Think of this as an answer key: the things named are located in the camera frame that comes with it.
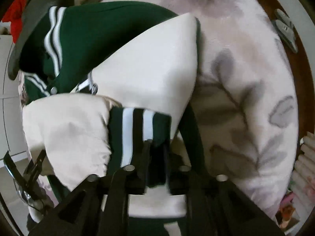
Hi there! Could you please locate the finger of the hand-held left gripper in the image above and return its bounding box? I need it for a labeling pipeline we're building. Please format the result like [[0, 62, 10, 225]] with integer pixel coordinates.
[[3, 151, 41, 210], [24, 149, 54, 211]]

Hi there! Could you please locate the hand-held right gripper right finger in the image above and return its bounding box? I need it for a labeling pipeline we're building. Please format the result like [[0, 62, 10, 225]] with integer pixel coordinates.
[[163, 141, 291, 236]]

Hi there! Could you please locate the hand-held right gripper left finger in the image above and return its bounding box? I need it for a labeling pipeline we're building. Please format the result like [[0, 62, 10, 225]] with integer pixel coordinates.
[[28, 140, 153, 236]]

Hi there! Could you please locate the green and white varsity jacket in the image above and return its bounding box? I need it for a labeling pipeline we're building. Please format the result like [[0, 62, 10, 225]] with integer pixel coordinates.
[[18, 1, 205, 236]]

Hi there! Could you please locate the white cabinet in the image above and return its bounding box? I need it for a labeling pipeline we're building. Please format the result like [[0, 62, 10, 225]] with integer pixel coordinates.
[[0, 21, 29, 158]]

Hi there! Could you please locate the floral pale bed sheet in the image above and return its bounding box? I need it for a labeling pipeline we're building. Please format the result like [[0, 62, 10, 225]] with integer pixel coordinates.
[[20, 0, 299, 227]]

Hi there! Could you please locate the stack of pale pink packets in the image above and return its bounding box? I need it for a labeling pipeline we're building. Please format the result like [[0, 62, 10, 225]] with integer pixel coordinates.
[[275, 131, 315, 230]]

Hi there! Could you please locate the red cloth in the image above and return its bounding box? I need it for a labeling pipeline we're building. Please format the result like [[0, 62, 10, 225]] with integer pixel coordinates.
[[2, 0, 41, 45]]

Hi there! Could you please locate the dark grey cloth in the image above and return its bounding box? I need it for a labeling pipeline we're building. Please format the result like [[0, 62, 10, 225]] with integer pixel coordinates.
[[7, 0, 77, 80]]

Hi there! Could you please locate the grey slipper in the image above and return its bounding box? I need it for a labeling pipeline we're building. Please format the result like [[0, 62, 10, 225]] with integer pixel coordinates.
[[272, 20, 299, 54], [273, 8, 295, 30]]

